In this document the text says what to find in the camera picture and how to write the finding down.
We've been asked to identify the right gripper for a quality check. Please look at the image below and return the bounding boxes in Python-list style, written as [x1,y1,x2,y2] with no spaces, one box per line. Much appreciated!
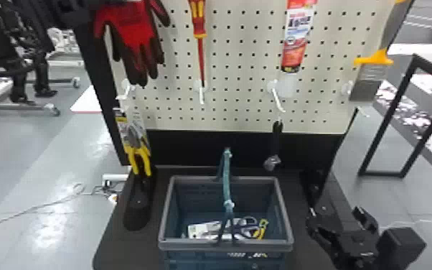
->
[305,205,382,270]

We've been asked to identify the black adjustable wrench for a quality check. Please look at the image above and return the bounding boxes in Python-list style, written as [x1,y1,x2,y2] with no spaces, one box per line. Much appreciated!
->
[262,119,284,173]

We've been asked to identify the blue basket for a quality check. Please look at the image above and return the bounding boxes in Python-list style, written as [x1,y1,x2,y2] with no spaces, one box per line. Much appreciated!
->
[156,147,296,270]

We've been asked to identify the blue scissors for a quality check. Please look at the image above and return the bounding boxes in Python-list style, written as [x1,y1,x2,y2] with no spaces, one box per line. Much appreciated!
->
[187,215,271,243]

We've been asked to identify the black side table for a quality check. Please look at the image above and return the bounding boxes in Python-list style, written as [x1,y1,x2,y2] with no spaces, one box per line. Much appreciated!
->
[357,42,432,190]

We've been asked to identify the red white sealant tube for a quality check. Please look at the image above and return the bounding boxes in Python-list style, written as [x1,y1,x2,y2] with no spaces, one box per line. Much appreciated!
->
[279,0,319,100]

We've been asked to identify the white pegboard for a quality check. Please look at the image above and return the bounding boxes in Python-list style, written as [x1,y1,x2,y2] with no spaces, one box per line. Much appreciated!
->
[73,0,416,232]

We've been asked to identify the yellow pliers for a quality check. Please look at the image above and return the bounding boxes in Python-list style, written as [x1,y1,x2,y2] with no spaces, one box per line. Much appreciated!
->
[112,106,154,178]

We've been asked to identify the white power strip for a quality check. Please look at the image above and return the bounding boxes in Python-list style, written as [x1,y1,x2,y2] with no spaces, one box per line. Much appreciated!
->
[100,172,131,190]

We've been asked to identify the red yellow screwdriver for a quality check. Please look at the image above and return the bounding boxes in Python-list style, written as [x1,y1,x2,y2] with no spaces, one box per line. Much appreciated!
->
[187,0,209,90]

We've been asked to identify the red black gloves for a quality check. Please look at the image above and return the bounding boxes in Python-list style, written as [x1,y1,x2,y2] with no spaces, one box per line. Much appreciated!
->
[90,0,172,88]

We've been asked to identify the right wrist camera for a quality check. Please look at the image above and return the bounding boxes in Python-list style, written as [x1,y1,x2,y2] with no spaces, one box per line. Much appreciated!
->
[375,225,428,270]

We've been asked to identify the white cable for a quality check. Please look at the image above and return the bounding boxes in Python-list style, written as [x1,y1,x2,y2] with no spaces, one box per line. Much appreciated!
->
[0,182,120,239]

